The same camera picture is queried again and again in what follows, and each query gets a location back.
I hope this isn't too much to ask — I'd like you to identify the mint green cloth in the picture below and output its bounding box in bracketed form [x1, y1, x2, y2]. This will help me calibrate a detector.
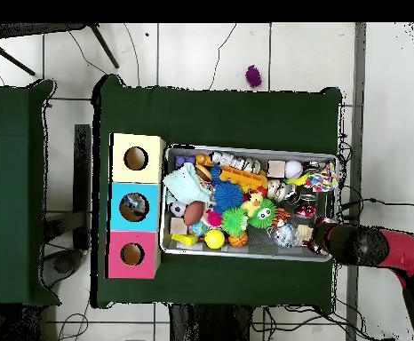
[162, 162, 213, 205]

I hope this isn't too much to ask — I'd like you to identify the orange toy building block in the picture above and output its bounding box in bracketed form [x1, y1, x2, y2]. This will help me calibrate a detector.
[219, 164, 269, 190]

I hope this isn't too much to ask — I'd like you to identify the silver toy robot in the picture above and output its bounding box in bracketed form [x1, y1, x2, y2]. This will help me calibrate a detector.
[210, 151, 261, 174]

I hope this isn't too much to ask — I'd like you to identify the green spiky ball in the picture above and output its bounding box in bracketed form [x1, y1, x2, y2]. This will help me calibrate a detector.
[220, 197, 278, 237]

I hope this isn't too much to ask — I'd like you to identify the clear bottle with blue label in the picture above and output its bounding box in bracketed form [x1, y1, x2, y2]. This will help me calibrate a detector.
[122, 194, 147, 215]

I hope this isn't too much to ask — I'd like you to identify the crushed clear plastic bottle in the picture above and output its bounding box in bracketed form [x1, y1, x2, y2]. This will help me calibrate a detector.
[267, 222, 299, 249]

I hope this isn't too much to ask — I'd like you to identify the purple spiky ball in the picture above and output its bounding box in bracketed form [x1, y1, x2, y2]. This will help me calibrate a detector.
[244, 64, 264, 89]

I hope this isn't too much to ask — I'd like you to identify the wooden box with three holes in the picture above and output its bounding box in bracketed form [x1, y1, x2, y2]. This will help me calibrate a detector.
[104, 132, 166, 280]

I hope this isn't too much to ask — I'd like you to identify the shallow metal mesh bin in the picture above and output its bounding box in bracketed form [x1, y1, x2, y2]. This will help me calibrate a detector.
[158, 143, 339, 263]

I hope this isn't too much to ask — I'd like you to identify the toy hamburger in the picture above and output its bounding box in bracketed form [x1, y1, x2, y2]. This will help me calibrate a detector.
[195, 163, 213, 182]

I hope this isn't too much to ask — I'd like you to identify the small soccer ball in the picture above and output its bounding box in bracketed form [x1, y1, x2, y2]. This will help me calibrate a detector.
[169, 200, 187, 218]

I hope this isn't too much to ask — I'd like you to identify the yellow plush duck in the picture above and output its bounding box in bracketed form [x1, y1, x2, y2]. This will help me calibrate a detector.
[240, 191, 265, 218]

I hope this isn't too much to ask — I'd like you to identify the yellow foam ball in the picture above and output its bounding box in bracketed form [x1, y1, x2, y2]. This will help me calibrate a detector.
[203, 228, 226, 250]

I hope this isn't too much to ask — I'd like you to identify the black panel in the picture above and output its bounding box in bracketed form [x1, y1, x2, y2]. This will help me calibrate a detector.
[73, 123, 92, 250]

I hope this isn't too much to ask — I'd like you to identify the grey stand base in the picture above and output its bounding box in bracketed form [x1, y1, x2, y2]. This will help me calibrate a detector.
[41, 248, 87, 289]

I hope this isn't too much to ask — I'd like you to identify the dark green side table cloth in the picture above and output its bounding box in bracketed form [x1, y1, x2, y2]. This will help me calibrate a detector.
[0, 79, 61, 307]

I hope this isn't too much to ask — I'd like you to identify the black tripod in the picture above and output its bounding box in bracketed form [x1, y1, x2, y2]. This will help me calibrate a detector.
[0, 22, 120, 76]

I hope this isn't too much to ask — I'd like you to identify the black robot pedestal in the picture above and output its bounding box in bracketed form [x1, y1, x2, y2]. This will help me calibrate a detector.
[169, 304, 252, 341]

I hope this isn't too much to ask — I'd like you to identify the black power cable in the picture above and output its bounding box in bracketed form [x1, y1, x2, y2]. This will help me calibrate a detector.
[339, 196, 414, 212]

